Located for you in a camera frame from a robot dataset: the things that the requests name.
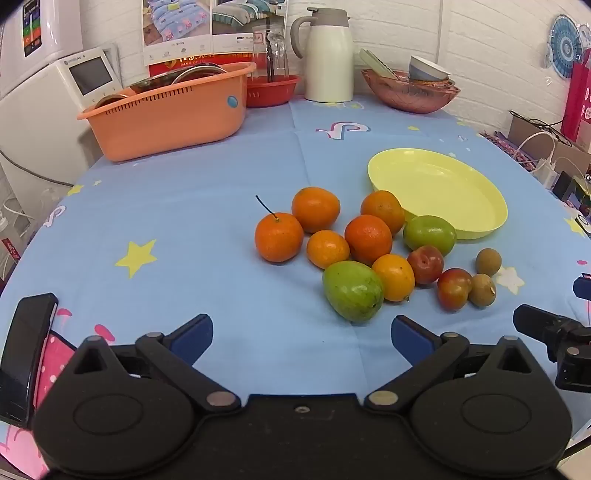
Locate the yellow plastic plate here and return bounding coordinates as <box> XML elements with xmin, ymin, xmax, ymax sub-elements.
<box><xmin>368</xmin><ymin>148</ymin><xmax>509</xmax><ymax>241</ymax></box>

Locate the wall calendar poster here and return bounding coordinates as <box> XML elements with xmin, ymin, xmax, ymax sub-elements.
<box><xmin>141</xmin><ymin>0</ymin><xmax>289</xmax><ymax>79</ymax></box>

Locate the blue printed tablecloth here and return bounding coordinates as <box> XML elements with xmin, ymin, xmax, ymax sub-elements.
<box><xmin>0</xmin><ymin>95</ymin><xmax>591</xmax><ymax>480</ymax></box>

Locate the patterned bowl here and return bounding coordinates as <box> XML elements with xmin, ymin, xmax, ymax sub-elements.
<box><xmin>409</xmin><ymin>76</ymin><xmax>458</xmax><ymax>91</ymax></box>

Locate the white appliance with screen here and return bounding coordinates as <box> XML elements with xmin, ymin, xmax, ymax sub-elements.
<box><xmin>0</xmin><ymin>44</ymin><xmax>123</xmax><ymax>208</ymax></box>

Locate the pink glass bowl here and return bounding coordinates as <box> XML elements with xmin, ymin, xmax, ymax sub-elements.
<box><xmin>361</xmin><ymin>68</ymin><xmax>461</xmax><ymax>114</ymax></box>

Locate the blue and white bowl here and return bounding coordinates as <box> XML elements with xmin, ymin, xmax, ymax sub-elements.
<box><xmin>409</xmin><ymin>55</ymin><xmax>451</xmax><ymax>84</ymax></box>

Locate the red plastic basket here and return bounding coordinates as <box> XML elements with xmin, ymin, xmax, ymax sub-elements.
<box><xmin>246</xmin><ymin>75</ymin><xmax>302</xmax><ymax>108</ymax></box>

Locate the white thermos jug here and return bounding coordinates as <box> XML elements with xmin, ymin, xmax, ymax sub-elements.
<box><xmin>290</xmin><ymin>8</ymin><xmax>355</xmax><ymax>103</ymax></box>

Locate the cardboard box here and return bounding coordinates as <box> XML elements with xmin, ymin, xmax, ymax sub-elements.
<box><xmin>508</xmin><ymin>110</ymin><xmax>591</xmax><ymax>174</ymax></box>

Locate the white cable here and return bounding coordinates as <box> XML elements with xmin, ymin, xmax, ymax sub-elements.
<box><xmin>515</xmin><ymin>131</ymin><xmax>557</xmax><ymax>162</ymax></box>

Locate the white water purifier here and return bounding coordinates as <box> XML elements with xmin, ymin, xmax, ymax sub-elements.
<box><xmin>0</xmin><ymin>0</ymin><xmax>84</xmax><ymax>100</ymax></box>

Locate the steel plate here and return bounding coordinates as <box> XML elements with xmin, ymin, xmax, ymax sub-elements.
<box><xmin>171</xmin><ymin>64</ymin><xmax>228</xmax><ymax>86</ymax></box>

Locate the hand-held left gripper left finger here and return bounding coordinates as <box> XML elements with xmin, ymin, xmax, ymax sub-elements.
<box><xmin>69</xmin><ymin>314</ymin><xmax>242</xmax><ymax>413</ymax></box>

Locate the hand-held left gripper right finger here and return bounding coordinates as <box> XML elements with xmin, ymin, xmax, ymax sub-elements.
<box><xmin>390</xmin><ymin>315</ymin><xmax>536</xmax><ymax>413</ymax></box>

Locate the small yellowish orange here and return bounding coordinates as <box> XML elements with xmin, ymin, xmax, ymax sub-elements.
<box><xmin>371</xmin><ymin>253</ymin><xmax>415</xmax><ymax>303</ymax></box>

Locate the green mango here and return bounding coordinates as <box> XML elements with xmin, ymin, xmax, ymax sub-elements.
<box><xmin>322</xmin><ymin>260</ymin><xmax>385</xmax><ymax>323</ymax></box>

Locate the brown longan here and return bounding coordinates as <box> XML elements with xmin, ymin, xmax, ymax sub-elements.
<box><xmin>475</xmin><ymin>248</ymin><xmax>502</xmax><ymax>277</ymax></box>
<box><xmin>468</xmin><ymin>273</ymin><xmax>498</xmax><ymax>308</ymax></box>

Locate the purple patterned cloth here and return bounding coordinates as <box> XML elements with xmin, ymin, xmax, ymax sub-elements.
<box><xmin>480</xmin><ymin>130</ymin><xmax>536</xmax><ymax>171</ymax></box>

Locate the white charger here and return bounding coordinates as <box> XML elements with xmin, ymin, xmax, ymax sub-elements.
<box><xmin>533</xmin><ymin>159</ymin><xmax>559</xmax><ymax>188</ymax></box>

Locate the grey hose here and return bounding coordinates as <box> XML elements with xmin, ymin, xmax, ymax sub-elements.
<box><xmin>0</xmin><ymin>148</ymin><xmax>75</xmax><ymax>188</ymax></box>

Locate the steel basin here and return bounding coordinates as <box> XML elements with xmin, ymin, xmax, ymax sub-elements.
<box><xmin>130</xmin><ymin>69</ymin><xmax>185</xmax><ymax>94</ymax></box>

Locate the black device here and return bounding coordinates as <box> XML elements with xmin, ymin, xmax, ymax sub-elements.
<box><xmin>551</xmin><ymin>171</ymin><xmax>591</xmax><ymax>209</ymax></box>

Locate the round green fruit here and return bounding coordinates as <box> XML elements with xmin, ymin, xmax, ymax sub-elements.
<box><xmin>403</xmin><ymin>215</ymin><xmax>457</xmax><ymax>257</ymax></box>

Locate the red and green plum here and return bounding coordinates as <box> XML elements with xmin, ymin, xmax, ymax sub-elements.
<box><xmin>437</xmin><ymin>268</ymin><xmax>474</xmax><ymax>312</ymax></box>

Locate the orange with stem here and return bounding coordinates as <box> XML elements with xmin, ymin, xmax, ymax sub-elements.
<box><xmin>254</xmin><ymin>194</ymin><xmax>304</xmax><ymax>264</ymax></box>

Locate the dark red plum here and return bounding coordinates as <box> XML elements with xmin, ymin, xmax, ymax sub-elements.
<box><xmin>407</xmin><ymin>245</ymin><xmax>445</xmax><ymax>285</ymax></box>

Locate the red gift bag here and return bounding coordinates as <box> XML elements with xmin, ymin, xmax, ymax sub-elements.
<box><xmin>561</xmin><ymin>62</ymin><xmax>591</xmax><ymax>144</ymax></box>

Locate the black phone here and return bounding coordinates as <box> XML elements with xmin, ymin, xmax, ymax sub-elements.
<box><xmin>0</xmin><ymin>293</ymin><xmax>59</xmax><ymax>424</ymax></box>

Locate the orange plastic basket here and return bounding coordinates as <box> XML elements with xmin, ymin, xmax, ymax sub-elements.
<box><xmin>76</xmin><ymin>61</ymin><xmax>257</xmax><ymax>163</ymax></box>

